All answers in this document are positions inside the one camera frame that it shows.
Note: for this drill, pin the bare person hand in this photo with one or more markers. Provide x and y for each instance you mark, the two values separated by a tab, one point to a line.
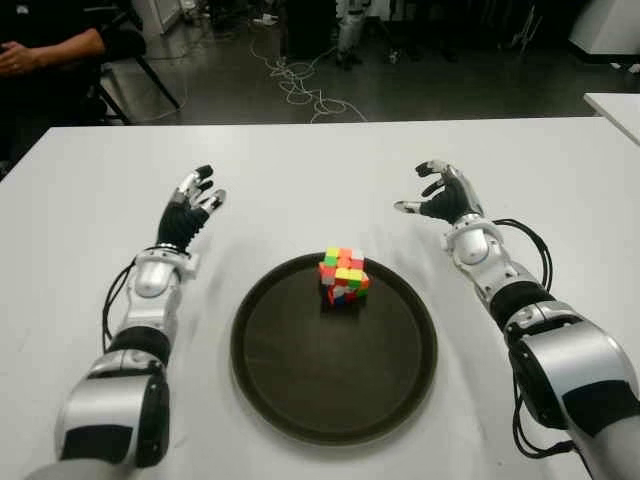
17	57

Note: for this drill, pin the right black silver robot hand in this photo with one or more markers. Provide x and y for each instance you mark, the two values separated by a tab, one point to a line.
450	200

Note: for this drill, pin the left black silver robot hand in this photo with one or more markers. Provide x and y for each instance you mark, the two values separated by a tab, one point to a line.
180	225

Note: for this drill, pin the multicoloured Rubik's cube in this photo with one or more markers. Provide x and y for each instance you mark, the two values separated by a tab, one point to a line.
345	275

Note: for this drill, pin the bare person forearm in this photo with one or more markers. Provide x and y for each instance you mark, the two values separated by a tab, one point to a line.
70	47

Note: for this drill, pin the left silver black robot arm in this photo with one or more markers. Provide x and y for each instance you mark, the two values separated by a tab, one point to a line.
150	275

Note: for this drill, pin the right silver black robot arm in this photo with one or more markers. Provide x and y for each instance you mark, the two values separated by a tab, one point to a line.
470	245

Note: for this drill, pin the round dark brown plate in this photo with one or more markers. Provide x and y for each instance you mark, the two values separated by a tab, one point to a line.
332	370

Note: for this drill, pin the seated person black shirt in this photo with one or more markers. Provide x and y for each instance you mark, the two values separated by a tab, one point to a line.
40	15

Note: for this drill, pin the black chair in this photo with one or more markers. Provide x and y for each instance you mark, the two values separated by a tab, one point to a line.
160	82

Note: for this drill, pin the white glass-front cabinet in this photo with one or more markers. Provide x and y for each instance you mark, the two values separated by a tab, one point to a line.
160	15

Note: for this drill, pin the white side table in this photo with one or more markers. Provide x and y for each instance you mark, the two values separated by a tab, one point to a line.
620	112

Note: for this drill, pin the small white floor object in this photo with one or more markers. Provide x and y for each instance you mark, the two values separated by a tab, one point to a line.
614	65

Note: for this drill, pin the white power strip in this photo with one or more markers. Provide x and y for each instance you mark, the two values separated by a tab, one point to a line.
265	20

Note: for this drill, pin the white cabinet with black base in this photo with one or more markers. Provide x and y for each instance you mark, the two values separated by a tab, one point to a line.
610	25

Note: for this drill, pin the white folded metal frame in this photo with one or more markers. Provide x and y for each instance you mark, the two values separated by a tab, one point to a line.
525	30

